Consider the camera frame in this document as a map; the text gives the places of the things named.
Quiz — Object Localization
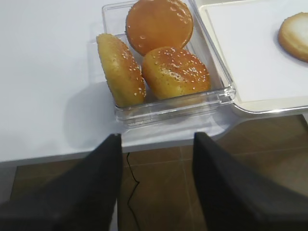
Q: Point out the sesame bun front right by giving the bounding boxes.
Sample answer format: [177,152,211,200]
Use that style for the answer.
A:
[141,47,211,100]

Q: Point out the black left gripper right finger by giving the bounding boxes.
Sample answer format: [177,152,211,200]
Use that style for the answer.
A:
[193,132,308,231]

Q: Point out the white paper tray liner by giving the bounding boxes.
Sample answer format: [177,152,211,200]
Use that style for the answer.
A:
[206,0,308,104]

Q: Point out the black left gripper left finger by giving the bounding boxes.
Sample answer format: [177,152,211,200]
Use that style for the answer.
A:
[0,134,123,231]

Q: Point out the smooth orange bun top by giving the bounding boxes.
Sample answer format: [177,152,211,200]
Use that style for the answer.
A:
[126,0,193,56]

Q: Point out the bottom bun half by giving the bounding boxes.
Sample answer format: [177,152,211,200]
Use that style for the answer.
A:
[278,12,308,63]

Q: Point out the sesame bun standing upright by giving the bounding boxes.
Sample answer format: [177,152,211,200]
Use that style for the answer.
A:
[96,33,146,108]

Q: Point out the thin black floor cable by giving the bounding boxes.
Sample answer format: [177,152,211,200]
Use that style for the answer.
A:
[126,152,141,231]

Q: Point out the white metal tray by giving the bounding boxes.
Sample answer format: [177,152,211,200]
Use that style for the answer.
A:
[188,0,308,115]

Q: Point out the clear plastic bun container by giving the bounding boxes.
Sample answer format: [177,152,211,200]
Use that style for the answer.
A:
[114,0,235,126]

